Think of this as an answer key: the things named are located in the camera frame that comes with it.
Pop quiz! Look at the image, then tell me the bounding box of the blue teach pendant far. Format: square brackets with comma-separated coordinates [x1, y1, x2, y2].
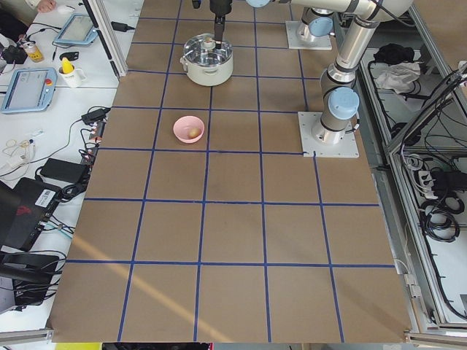
[53, 14, 98, 46]

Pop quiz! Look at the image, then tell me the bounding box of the blue teach pendant near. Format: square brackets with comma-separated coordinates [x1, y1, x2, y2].
[1, 68, 58, 114]

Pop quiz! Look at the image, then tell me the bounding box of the pale green steel pot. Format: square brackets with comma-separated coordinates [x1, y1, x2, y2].
[180, 53, 234, 87]

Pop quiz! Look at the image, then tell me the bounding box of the black power adapter brick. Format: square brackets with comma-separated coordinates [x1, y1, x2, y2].
[40, 158, 89, 184]

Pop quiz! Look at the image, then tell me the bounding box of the yellow drink can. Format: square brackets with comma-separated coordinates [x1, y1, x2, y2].
[21, 41, 45, 63]

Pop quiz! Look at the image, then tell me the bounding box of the small black power adapter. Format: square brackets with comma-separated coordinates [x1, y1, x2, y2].
[111, 21, 135, 32]

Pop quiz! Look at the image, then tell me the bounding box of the black power strip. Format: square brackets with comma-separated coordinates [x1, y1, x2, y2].
[79, 120, 107, 166]

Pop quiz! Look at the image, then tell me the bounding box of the brown gridded table mat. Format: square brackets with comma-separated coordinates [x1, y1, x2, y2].
[50, 1, 411, 343]

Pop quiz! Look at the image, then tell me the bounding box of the brown egg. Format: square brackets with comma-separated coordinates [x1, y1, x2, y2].
[188, 128, 201, 139]

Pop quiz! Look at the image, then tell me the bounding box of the black laptop computer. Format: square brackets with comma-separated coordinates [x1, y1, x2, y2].
[1, 177, 61, 252]

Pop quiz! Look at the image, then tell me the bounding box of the pink plastic bowl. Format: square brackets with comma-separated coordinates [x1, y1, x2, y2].
[173, 115, 205, 144]

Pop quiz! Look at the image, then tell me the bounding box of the white mug with yellow item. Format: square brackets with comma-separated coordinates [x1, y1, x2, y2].
[58, 58, 87, 88]

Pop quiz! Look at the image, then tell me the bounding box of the black and white cloth pile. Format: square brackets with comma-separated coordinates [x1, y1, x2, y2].
[374, 43, 421, 94]

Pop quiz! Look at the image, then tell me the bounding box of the blue teach pendant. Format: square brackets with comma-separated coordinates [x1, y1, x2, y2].
[53, 14, 98, 46]
[1, 68, 58, 114]

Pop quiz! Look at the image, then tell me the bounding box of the glass pot lid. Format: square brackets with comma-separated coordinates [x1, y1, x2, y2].
[181, 33, 233, 68]

